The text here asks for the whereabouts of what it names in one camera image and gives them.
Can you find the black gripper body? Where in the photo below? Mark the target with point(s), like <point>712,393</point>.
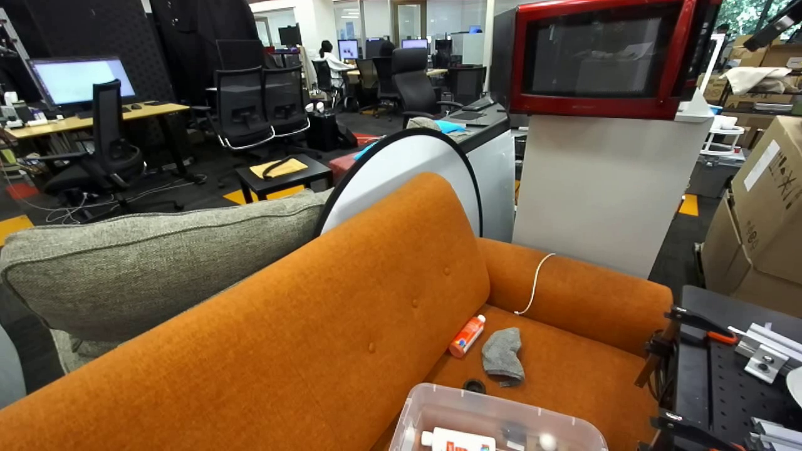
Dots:
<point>778,28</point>

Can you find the red microwave door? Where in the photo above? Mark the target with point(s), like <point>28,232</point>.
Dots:
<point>601,103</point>

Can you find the red black microwave oven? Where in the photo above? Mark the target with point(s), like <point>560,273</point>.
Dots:
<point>499,58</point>

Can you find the brown cardboard box stack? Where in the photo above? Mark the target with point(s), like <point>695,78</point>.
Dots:
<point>761,84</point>

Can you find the large brown cardboard box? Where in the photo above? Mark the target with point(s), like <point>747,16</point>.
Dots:
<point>768,226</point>

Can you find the white cabinet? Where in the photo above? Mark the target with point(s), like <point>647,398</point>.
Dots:
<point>610,190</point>

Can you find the dark office chair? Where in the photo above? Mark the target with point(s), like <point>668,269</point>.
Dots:
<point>414,84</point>
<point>466,84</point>

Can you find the white counter black top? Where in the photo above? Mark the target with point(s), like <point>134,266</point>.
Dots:
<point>492,177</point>

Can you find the round white reflector disc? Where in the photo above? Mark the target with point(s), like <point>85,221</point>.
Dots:
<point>392,177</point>

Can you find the grey crumpled cloth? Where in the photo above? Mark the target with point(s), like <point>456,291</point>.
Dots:
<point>502,355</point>

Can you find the orange white tube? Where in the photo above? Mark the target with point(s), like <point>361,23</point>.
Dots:
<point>466,336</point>

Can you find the seated person white shirt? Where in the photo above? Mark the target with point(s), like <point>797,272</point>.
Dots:
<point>333,65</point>

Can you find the clear plastic bin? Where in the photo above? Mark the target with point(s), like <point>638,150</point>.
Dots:
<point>492,413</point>

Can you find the black mesh office chair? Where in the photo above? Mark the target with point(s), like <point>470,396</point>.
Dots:
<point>242,103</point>
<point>287,98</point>

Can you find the small black side table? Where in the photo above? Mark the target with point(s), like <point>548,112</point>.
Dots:
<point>284,177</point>

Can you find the yellow paper sheet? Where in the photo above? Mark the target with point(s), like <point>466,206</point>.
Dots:
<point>278,169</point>

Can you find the white item in bin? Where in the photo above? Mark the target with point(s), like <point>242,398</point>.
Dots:
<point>455,439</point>

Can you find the orange fabric sofa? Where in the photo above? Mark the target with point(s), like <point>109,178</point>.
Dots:
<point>333,335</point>

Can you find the grey cushion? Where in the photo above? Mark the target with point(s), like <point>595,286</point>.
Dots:
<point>152,258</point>

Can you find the wooden office desk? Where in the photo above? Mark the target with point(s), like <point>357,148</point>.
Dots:
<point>91,117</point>

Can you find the lit computer monitor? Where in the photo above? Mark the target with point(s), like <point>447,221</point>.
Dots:
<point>78,78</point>

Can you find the white angled post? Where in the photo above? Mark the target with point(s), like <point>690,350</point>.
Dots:
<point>708,78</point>

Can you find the silver aluminium bracket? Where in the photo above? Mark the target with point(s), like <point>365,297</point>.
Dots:
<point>766,352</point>

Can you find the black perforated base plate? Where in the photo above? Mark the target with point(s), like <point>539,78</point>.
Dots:
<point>717,392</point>

